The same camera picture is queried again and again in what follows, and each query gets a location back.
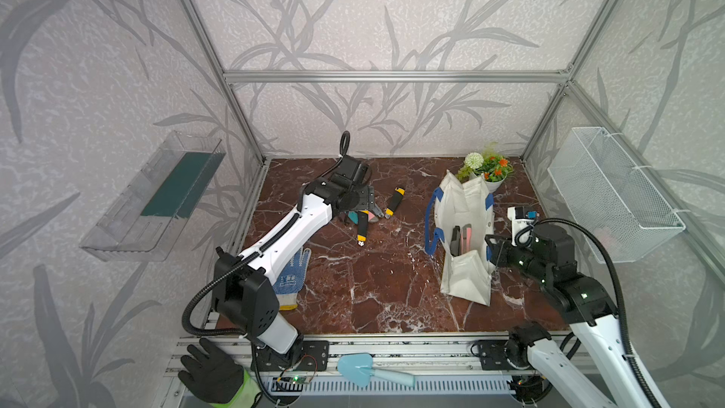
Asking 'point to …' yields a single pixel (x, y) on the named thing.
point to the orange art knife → (395, 202)
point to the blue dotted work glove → (288, 287)
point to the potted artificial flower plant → (494, 167)
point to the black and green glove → (219, 382)
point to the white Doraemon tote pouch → (459, 217)
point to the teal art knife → (354, 216)
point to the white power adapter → (517, 225)
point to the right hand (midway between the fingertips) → (484, 235)
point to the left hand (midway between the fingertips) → (361, 198)
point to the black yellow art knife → (362, 228)
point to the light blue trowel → (359, 368)
